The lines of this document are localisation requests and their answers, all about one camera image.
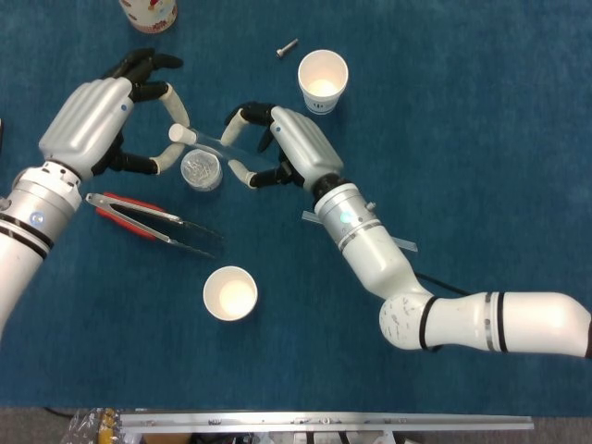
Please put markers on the clear glass test tube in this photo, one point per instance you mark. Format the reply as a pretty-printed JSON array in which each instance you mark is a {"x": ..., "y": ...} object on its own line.
[{"x": 217, "y": 148}]

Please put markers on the white paper cup blue print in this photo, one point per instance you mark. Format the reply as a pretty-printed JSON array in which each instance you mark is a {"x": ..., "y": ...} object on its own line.
[
  {"x": 230, "y": 296},
  {"x": 323, "y": 78}
]

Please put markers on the aluminium profile rail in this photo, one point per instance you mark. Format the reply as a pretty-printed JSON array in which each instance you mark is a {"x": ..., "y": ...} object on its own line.
[{"x": 324, "y": 422}]

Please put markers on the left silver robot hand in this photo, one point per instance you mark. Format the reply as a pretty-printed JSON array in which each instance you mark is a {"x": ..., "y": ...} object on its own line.
[{"x": 88, "y": 125}]

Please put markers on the crumpled clear plastic bag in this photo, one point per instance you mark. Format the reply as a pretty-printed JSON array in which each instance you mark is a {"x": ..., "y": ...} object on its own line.
[{"x": 92, "y": 427}]

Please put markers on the clear tube on table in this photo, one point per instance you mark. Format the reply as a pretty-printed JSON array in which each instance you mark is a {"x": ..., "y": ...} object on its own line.
[{"x": 407, "y": 245}]

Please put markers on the small metal bolt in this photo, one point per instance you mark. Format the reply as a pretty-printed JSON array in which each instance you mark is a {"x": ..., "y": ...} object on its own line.
[{"x": 287, "y": 48}]

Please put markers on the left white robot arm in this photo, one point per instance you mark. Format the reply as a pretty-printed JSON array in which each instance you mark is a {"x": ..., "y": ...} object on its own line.
[{"x": 32, "y": 222}]

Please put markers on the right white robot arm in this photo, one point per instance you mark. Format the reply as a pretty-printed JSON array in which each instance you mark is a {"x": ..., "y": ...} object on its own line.
[{"x": 379, "y": 259}]

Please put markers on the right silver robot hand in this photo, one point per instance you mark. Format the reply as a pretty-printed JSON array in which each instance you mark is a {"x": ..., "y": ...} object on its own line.
[{"x": 305, "y": 148}]

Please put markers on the white red printed thermos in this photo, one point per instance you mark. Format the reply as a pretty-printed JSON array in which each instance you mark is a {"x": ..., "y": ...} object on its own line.
[{"x": 148, "y": 14}]

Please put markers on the teal table cloth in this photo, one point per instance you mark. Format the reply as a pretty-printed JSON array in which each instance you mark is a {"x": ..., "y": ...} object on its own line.
[{"x": 324, "y": 347}]

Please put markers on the clear plastic jar of screws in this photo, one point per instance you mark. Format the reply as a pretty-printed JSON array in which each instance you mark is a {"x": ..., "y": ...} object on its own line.
[{"x": 201, "y": 173}]

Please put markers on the white round plastic cap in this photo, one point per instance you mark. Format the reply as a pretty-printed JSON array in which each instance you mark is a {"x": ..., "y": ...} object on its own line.
[{"x": 180, "y": 134}]

